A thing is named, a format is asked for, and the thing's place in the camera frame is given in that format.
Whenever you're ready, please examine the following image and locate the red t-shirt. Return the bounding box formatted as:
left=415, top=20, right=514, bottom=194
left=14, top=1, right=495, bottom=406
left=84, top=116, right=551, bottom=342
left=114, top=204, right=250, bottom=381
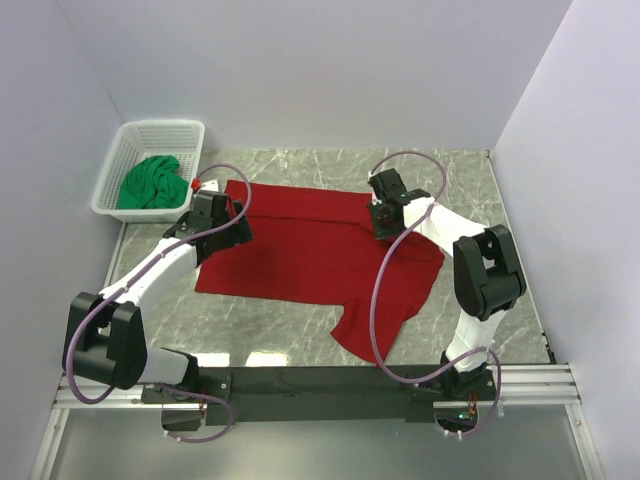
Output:
left=195, top=180, right=444, bottom=362

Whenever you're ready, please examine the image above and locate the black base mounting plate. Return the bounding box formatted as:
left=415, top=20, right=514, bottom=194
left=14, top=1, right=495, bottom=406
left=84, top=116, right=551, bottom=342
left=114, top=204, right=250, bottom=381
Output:
left=140, top=364, right=499, bottom=429

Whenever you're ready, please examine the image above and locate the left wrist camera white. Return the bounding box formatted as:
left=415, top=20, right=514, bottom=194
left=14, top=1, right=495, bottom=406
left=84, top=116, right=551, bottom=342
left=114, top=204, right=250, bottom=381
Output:
left=191, top=178, right=220, bottom=193

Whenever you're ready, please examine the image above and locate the white plastic laundry basket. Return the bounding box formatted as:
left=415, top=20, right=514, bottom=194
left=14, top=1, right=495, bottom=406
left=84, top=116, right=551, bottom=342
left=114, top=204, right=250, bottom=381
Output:
left=91, top=119, right=205, bottom=223

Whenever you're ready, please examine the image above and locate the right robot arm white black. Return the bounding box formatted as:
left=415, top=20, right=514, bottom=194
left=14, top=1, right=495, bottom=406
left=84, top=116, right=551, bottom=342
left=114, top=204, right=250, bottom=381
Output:
left=368, top=169, right=526, bottom=399

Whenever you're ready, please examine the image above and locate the green t-shirt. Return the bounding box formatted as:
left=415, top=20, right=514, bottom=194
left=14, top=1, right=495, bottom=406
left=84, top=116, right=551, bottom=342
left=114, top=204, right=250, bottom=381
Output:
left=117, top=155, right=189, bottom=210

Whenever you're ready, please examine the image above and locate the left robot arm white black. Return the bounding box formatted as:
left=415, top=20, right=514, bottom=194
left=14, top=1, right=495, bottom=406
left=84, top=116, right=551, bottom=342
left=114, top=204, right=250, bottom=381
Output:
left=62, top=191, right=252, bottom=402

